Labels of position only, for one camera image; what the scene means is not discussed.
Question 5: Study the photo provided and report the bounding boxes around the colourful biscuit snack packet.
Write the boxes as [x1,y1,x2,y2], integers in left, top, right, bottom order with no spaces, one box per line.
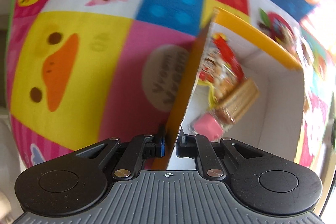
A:
[198,32,261,125]

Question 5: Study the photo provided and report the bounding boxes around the pink wrapped candy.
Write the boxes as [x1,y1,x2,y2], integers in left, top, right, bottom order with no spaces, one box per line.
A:
[189,112,224,141]

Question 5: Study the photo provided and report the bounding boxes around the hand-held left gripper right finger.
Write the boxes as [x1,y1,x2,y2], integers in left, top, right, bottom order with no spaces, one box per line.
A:
[176,134,263,179]

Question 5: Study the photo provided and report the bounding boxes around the colourful printed play mat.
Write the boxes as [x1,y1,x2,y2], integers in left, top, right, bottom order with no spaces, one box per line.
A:
[5,0,336,172]

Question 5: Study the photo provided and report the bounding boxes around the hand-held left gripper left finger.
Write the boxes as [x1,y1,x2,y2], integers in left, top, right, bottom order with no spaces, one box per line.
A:
[75,126,167,179]

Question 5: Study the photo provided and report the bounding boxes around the yellow cardboard box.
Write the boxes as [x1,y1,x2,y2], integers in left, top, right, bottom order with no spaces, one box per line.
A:
[151,7,306,171]

